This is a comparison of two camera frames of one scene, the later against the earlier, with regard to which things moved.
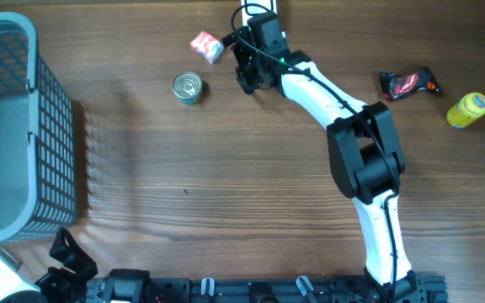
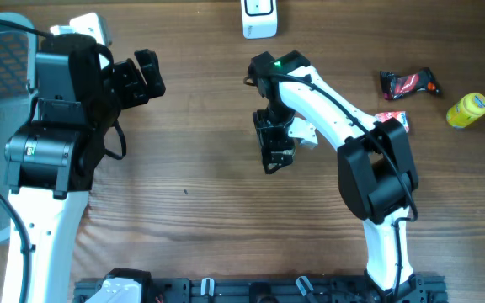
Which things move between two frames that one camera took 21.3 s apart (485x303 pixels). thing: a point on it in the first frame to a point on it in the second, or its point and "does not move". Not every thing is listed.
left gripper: x=71 y=288 to x=136 y=92
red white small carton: x=208 y=45 to x=399 y=115
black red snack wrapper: x=396 y=87 does not move
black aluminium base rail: x=429 y=288 does not move
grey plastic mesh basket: x=24 y=135 does not move
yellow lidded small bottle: x=467 y=109 does not move
